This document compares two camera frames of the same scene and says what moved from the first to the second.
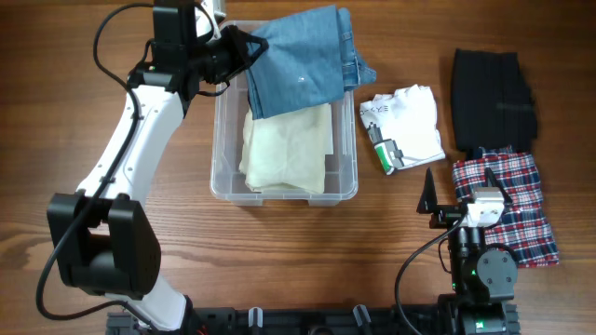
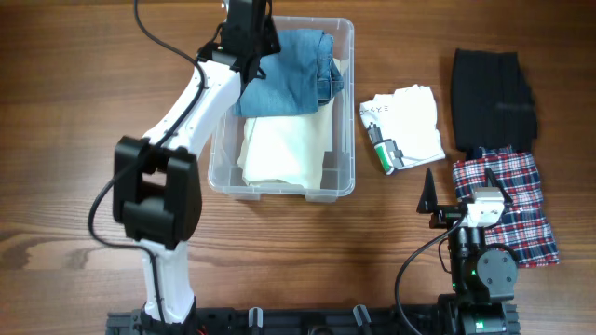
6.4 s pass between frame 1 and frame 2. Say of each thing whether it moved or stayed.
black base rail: stayed
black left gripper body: moved
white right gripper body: stayed
